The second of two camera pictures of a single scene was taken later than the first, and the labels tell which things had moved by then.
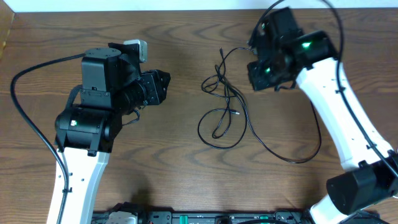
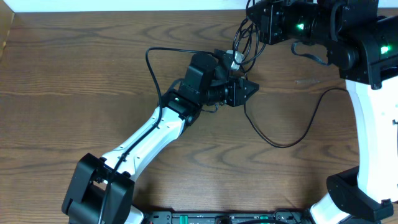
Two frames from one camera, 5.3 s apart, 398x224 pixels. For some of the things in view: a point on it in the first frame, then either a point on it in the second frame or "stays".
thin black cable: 266,145 -> 308,127
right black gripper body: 264,74 -> 278,23
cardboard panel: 6,18 stays
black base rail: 215,216 stays
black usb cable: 224,109 -> 245,45
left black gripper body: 152,89 -> 232,95
